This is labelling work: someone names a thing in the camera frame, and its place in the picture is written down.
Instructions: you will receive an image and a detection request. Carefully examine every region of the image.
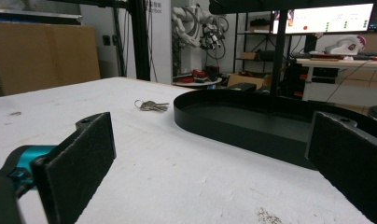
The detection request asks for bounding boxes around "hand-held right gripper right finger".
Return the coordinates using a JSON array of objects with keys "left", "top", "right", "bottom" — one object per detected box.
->
[{"left": 304, "top": 110, "right": 377, "bottom": 224}]

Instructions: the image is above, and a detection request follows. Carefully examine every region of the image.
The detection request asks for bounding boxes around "black monitor stand pole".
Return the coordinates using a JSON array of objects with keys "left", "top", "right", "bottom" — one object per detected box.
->
[{"left": 269, "top": 9, "right": 289, "bottom": 97}]

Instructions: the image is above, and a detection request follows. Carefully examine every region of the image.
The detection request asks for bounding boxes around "wide computer monitor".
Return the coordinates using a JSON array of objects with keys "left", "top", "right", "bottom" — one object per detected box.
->
[{"left": 272, "top": 3, "right": 375, "bottom": 35}]

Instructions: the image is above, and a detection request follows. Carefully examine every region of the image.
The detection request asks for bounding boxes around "white robot with cables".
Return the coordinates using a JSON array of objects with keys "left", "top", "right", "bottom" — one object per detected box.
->
[{"left": 172, "top": 4, "right": 230, "bottom": 60}]

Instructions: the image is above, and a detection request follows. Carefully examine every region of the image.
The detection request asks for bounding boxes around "round white side table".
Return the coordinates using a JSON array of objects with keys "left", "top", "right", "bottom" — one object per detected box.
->
[{"left": 173, "top": 77, "right": 223, "bottom": 88}]

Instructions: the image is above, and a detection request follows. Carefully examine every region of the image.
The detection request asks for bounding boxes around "bunch of silver keys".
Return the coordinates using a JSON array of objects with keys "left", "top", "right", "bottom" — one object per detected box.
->
[{"left": 133, "top": 99, "right": 171, "bottom": 113}]

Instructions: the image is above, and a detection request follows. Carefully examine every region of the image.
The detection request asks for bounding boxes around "white and purple helmet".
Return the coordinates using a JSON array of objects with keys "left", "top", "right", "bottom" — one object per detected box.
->
[{"left": 324, "top": 35, "right": 368, "bottom": 56}]

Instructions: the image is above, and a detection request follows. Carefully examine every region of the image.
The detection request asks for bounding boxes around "red tool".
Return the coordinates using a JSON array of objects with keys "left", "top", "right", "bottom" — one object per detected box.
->
[{"left": 190, "top": 68, "right": 207, "bottom": 78}]

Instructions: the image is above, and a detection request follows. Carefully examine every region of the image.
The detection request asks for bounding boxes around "large brown cardboard sheet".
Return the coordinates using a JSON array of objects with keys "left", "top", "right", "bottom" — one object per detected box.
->
[{"left": 0, "top": 21, "right": 102, "bottom": 97}]

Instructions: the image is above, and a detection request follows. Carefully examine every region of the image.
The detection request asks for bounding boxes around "white wooden-topped desk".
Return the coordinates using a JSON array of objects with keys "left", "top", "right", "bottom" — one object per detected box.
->
[{"left": 296, "top": 57, "right": 377, "bottom": 103}]

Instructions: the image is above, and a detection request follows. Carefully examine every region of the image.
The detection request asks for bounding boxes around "brown cardboard box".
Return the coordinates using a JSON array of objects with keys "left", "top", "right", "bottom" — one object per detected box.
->
[{"left": 227, "top": 72, "right": 272, "bottom": 90}]

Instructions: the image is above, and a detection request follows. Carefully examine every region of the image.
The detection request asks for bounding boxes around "black metal frame post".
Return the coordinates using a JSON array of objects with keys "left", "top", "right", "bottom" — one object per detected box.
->
[{"left": 127, "top": 0, "right": 151, "bottom": 82}]

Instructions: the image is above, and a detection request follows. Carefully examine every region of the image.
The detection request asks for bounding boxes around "black oval metal tray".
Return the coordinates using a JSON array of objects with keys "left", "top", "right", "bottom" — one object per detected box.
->
[{"left": 173, "top": 89, "right": 377, "bottom": 171}]

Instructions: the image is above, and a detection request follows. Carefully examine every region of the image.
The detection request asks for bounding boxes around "black metal shelf rack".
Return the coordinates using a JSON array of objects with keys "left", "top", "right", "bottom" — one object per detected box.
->
[{"left": 232, "top": 12, "right": 293, "bottom": 75}]

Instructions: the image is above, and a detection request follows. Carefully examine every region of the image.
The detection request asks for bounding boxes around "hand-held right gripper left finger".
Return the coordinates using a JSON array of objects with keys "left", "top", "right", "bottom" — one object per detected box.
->
[{"left": 29, "top": 111, "right": 118, "bottom": 224}]

